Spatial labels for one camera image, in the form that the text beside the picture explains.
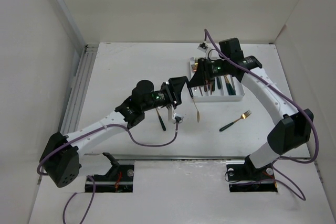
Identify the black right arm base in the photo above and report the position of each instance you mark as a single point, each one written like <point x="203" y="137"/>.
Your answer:
<point x="242" y="181"/>

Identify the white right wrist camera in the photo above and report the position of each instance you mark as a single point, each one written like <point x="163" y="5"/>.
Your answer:
<point x="203" y="47"/>

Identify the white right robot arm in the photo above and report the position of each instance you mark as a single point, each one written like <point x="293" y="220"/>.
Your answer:
<point x="293" y="125"/>

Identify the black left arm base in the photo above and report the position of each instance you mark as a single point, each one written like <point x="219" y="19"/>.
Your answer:
<point x="117" y="179"/>

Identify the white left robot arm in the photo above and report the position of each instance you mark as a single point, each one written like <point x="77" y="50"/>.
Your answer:
<point x="60" y="158"/>

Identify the gold spoon green handle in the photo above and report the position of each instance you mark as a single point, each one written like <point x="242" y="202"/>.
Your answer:
<point x="197" y="110"/>
<point x="232" y="89"/>
<point x="228" y="86"/>

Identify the gold knife green handle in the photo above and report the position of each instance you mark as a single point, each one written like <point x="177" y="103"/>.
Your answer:
<point x="219" y="85"/>

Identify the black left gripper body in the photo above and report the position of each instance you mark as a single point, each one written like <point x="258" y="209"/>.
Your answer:
<point x="164" y="97"/>

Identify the white plastic cutlery tray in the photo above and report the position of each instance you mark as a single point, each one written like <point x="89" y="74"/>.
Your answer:
<point x="218" y="95"/>

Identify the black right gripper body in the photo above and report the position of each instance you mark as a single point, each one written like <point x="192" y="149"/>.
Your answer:
<point x="213" y="70"/>

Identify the aluminium rail frame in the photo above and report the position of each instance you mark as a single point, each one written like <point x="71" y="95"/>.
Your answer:
<point x="77" y="89"/>

